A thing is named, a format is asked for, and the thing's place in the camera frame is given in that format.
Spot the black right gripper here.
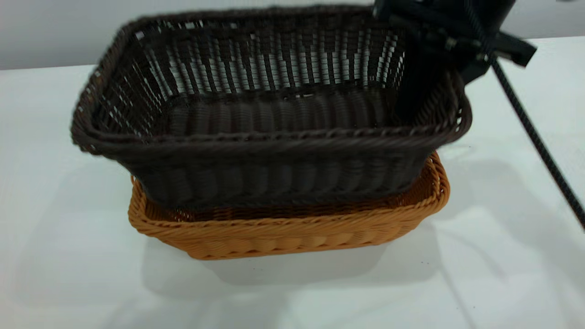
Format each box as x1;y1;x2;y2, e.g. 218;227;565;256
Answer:
372;0;538;120

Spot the dark brown wicker basket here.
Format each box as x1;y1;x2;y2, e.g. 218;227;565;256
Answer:
70;4;473;212

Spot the orange wicker basket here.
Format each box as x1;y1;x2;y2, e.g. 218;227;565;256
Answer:
128;150;451;261

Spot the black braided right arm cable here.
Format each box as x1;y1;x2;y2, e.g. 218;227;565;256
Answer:
463;0;585;230

